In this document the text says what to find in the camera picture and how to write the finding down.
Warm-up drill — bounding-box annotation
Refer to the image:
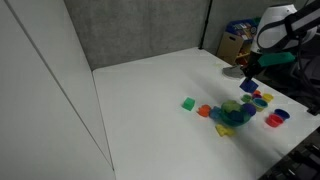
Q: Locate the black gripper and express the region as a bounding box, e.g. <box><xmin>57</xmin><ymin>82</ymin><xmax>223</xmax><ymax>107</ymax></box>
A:
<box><xmin>242</xmin><ymin>52</ymin><xmax>265</xmax><ymax>83</ymax></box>

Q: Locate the light green block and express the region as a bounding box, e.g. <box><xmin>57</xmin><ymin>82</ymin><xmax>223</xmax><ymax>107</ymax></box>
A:
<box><xmin>221</xmin><ymin>99</ymin><xmax>242</xmax><ymax>114</ymax></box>

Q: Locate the dark blue block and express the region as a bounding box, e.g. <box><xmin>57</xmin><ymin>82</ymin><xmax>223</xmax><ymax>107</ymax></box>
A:
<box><xmin>229</xmin><ymin>110</ymin><xmax>246</xmax><ymax>123</ymax></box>

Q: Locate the green translucent bowl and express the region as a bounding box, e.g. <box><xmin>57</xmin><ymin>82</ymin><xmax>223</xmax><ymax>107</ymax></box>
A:
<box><xmin>218</xmin><ymin>100</ymin><xmax>253</xmax><ymax>128</ymax></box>

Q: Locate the light blue block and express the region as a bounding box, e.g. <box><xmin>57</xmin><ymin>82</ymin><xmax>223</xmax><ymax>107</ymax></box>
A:
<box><xmin>209</xmin><ymin>105</ymin><xmax>224</xmax><ymax>122</ymax></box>

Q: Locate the orange block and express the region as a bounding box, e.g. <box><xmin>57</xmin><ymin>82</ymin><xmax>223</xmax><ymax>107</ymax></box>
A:
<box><xmin>196</xmin><ymin>103</ymin><xmax>213</xmax><ymax>118</ymax></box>

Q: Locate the yellow block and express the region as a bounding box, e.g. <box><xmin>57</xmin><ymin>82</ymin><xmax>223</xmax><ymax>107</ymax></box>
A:
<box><xmin>214</xmin><ymin>123</ymin><xmax>236</xmax><ymax>138</ymax></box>

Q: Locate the green cube block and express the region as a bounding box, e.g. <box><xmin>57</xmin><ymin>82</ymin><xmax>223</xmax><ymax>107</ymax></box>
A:
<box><xmin>181</xmin><ymin>96</ymin><xmax>197</xmax><ymax>112</ymax></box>

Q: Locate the small green cup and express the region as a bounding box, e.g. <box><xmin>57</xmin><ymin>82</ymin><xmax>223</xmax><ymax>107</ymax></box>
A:
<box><xmin>240</xmin><ymin>93</ymin><xmax>253</xmax><ymax>104</ymax></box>

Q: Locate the yellow cup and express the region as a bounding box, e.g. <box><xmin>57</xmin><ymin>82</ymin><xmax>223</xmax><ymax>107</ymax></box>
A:
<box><xmin>262</xmin><ymin>92</ymin><xmax>275</xmax><ymax>104</ymax></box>

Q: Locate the teal cup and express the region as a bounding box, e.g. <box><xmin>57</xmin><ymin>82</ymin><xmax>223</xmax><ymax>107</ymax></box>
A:
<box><xmin>252</xmin><ymin>97</ymin><xmax>269</xmax><ymax>113</ymax></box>

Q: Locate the indigo cup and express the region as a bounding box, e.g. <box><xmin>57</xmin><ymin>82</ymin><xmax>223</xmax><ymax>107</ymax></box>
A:
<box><xmin>241</xmin><ymin>102</ymin><xmax>258</xmax><ymax>117</ymax></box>

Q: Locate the brown cardboard box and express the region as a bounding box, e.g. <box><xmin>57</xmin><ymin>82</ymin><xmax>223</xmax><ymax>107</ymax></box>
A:
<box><xmin>215</xmin><ymin>31</ymin><xmax>252</xmax><ymax>66</ymax></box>

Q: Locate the colourful toy box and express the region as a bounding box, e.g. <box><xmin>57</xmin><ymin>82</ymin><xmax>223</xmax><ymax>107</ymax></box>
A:
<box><xmin>225</xmin><ymin>17</ymin><xmax>262</xmax><ymax>43</ymax></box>

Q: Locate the blue cup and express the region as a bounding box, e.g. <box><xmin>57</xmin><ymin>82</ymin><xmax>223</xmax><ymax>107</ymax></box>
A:
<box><xmin>273</xmin><ymin>108</ymin><xmax>291</xmax><ymax>121</ymax></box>

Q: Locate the red cup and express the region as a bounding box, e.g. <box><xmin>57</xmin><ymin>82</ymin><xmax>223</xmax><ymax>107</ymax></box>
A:
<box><xmin>265</xmin><ymin>113</ymin><xmax>285</xmax><ymax>129</ymax></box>

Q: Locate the black stand pole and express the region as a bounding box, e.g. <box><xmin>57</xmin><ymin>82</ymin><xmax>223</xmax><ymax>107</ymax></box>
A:
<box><xmin>198</xmin><ymin>0</ymin><xmax>214</xmax><ymax>51</ymax></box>

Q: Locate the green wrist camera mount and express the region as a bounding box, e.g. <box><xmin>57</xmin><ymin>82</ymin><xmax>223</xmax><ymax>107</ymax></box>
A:
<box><xmin>257</xmin><ymin>51</ymin><xmax>297</xmax><ymax>68</ymax></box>

